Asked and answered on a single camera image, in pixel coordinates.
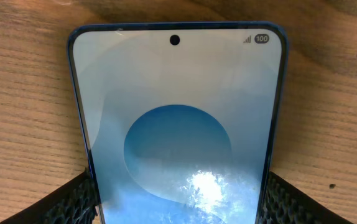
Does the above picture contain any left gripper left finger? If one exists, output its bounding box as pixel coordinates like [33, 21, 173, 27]
[0, 169, 99, 224]

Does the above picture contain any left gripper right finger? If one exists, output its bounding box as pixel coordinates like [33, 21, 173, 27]
[257, 172, 352, 224]

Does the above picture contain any blue Galaxy smartphone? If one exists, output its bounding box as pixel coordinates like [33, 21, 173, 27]
[67, 22, 288, 223]

